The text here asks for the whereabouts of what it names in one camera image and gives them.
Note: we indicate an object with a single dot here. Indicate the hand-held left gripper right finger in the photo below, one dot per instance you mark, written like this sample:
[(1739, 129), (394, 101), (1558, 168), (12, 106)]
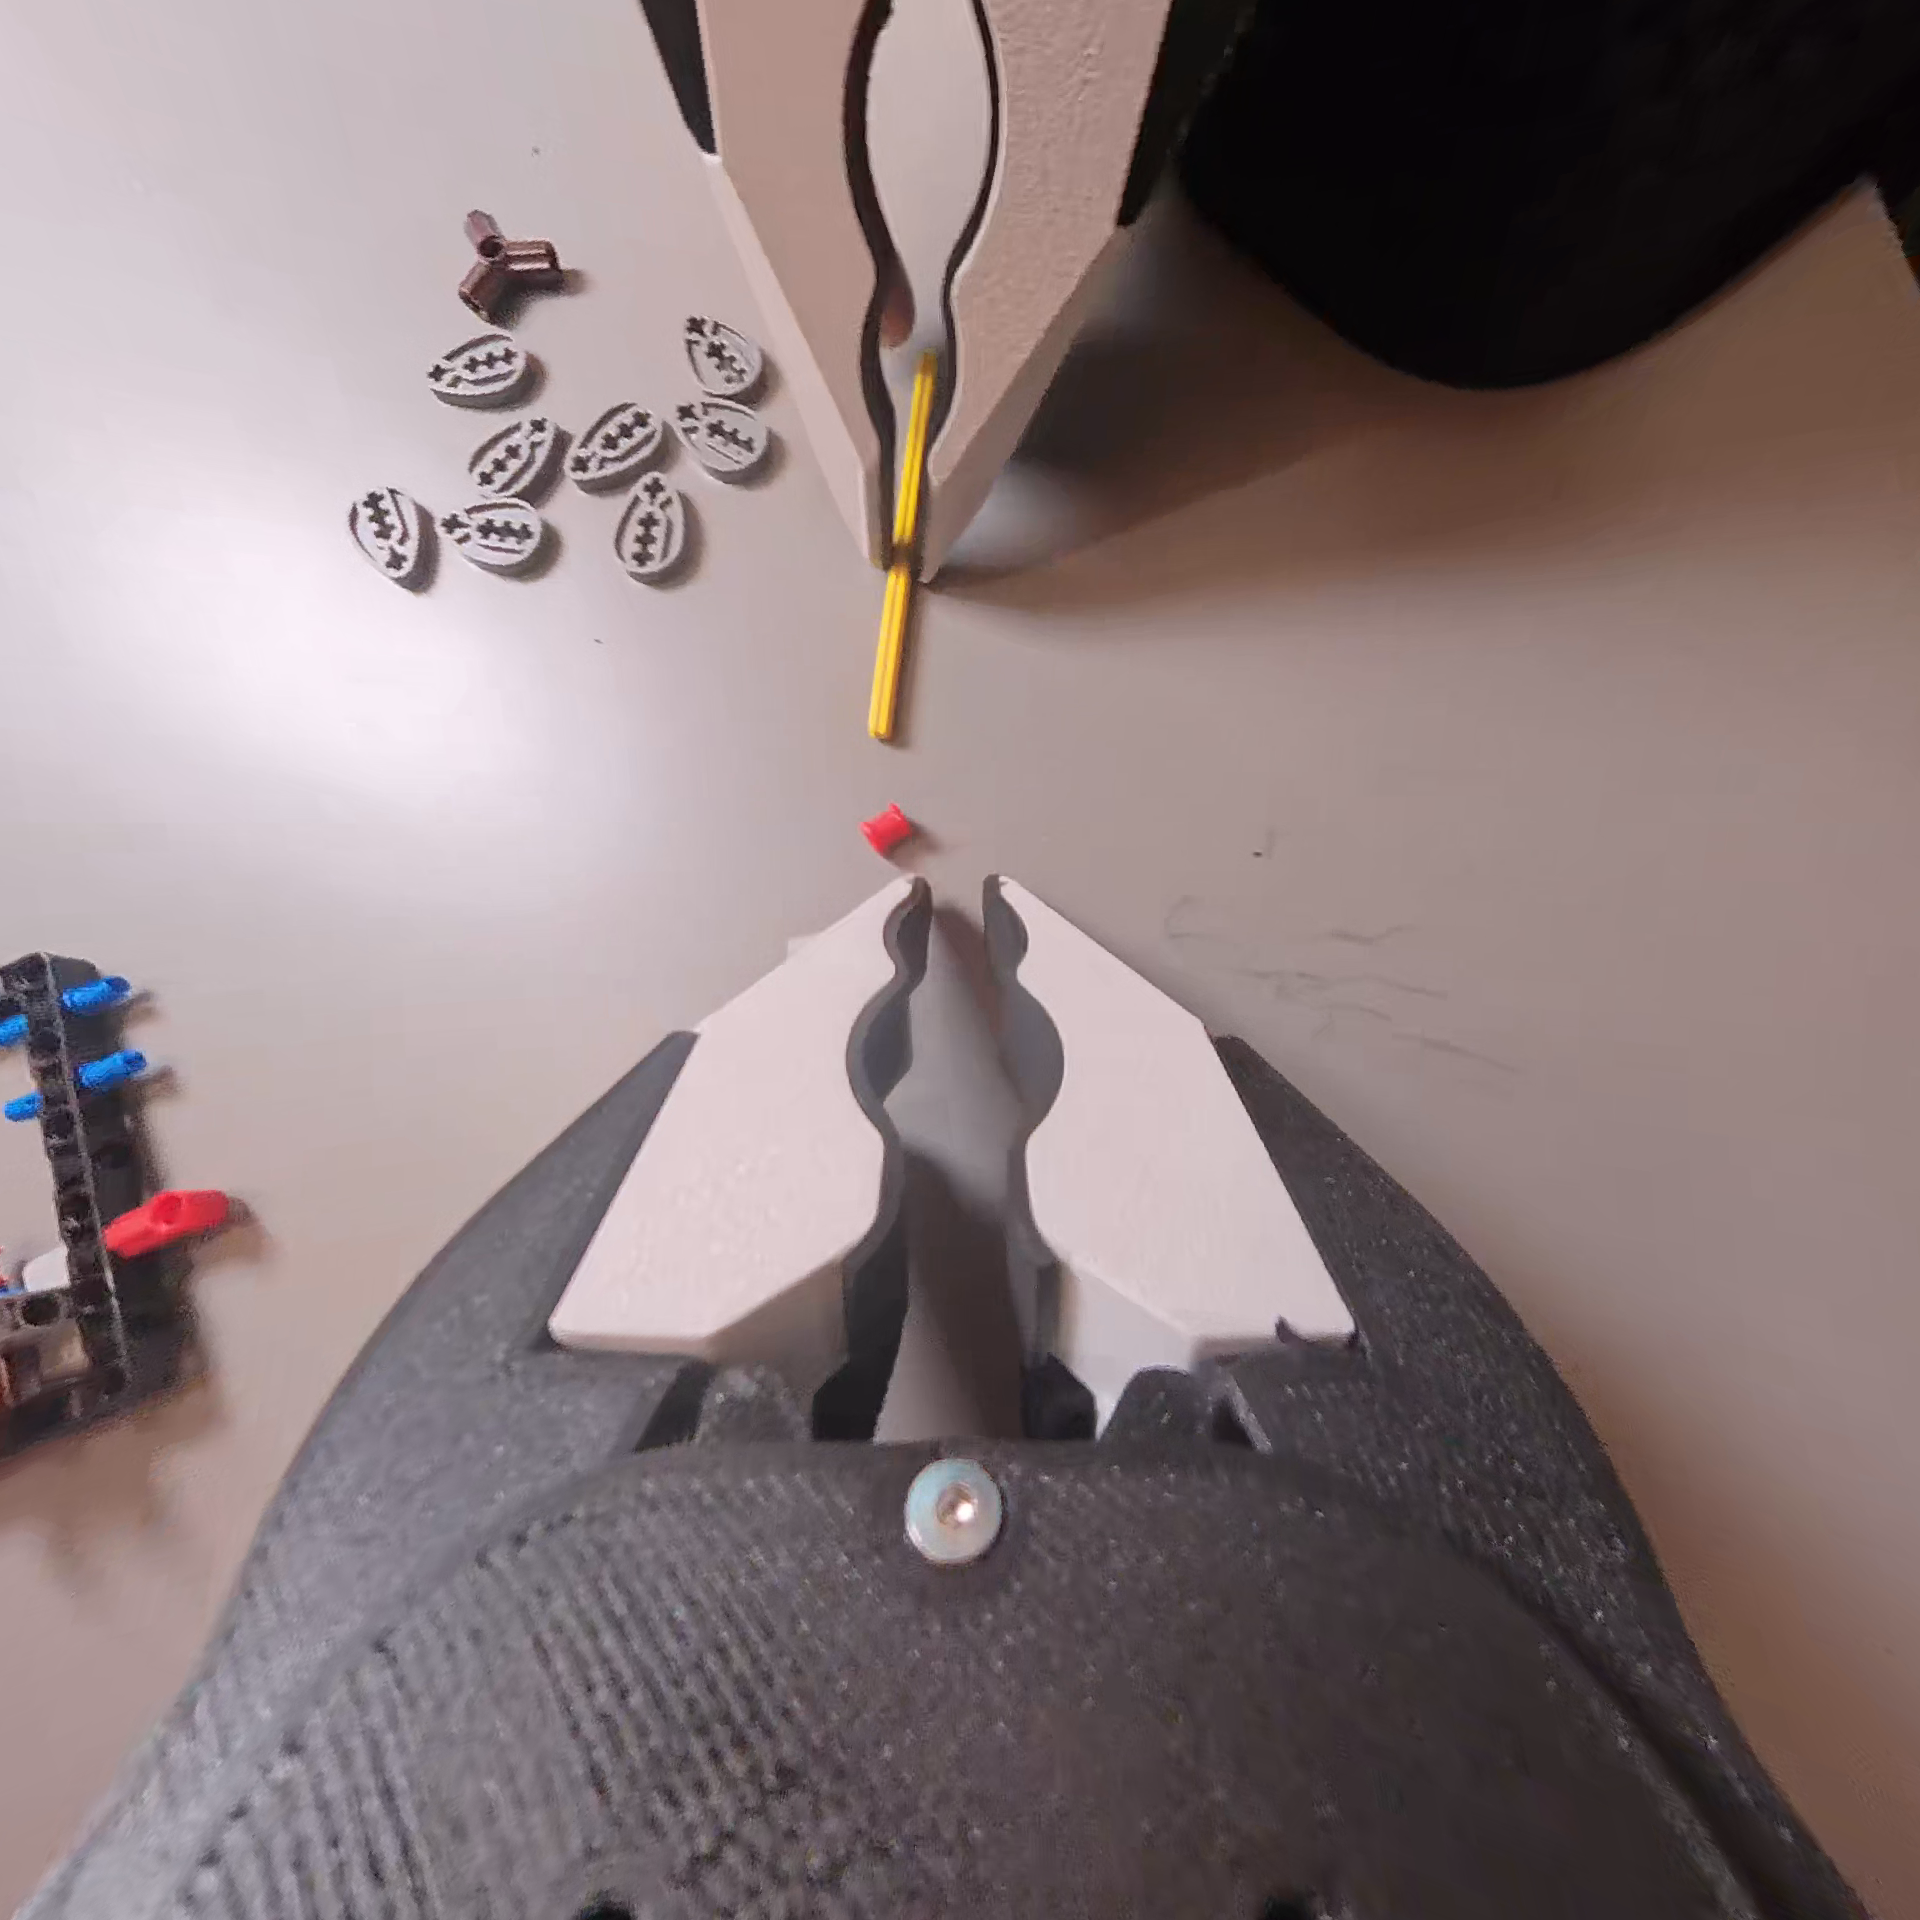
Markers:
[(1185, 1201)]

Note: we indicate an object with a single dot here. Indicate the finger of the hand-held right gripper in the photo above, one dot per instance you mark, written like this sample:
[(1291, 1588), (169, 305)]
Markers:
[(1064, 182), (781, 182)]

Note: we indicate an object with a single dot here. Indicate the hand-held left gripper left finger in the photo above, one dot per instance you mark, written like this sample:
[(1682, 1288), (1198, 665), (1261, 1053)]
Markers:
[(722, 1185)]

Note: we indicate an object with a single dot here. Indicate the dark brown lego connector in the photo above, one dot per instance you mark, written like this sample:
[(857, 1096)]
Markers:
[(505, 269)]

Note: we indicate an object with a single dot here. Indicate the small red lego bush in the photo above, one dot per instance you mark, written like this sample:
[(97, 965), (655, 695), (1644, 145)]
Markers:
[(891, 832)]

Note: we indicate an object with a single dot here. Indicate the yellow lego axle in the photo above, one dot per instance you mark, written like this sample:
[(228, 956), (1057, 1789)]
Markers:
[(891, 675)]

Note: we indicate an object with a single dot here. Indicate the pile of grey lego cams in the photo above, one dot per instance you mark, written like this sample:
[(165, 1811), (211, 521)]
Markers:
[(487, 393)]

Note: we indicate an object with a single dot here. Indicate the person's black trouser leg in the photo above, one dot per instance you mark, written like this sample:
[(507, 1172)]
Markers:
[(1501, 182)]

